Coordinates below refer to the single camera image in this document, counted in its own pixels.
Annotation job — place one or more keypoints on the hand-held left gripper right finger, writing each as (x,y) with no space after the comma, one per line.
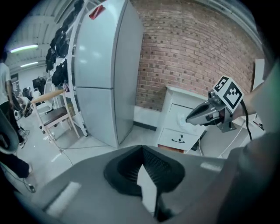
(192,175)

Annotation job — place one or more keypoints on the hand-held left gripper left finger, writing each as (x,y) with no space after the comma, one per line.
(92,186)

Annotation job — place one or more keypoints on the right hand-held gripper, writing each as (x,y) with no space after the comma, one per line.
(232,94)

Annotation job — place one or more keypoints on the white drawer brown inside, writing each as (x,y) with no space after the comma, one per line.
(172,149)

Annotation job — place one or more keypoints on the person's right forearm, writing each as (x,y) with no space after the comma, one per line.
(248,105)

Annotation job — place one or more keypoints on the white desk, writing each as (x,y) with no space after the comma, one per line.
(186,90)

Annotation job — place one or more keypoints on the person's khaki clothed torso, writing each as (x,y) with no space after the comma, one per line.
(262,164)

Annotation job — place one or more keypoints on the white plastic chair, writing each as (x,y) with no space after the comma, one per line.
(48,96)

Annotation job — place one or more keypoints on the grey refrigerator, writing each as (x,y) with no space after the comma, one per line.
(98,65)

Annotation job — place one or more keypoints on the row of black bags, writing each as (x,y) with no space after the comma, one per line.
(58,54)

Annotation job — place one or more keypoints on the long ceiling light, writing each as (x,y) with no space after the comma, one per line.
(24,48)
(29,64)

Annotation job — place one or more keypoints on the white metal rack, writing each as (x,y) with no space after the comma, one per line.
(74,43)

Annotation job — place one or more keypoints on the red fridge magnet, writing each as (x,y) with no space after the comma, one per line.
(96,12)

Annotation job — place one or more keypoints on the wooden frame cart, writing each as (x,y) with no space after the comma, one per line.
(54,113)

